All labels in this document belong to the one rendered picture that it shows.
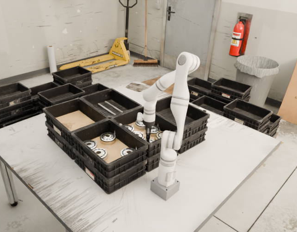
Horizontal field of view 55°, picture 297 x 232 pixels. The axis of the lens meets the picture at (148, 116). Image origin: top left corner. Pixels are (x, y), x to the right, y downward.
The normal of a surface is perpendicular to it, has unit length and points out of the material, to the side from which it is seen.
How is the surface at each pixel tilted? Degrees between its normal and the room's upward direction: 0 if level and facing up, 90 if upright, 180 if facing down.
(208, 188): 0
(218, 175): 0
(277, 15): 90
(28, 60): 90
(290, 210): 0
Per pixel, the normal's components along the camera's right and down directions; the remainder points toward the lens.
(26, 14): 0.73, 0.37
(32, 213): 0.04, -0.87
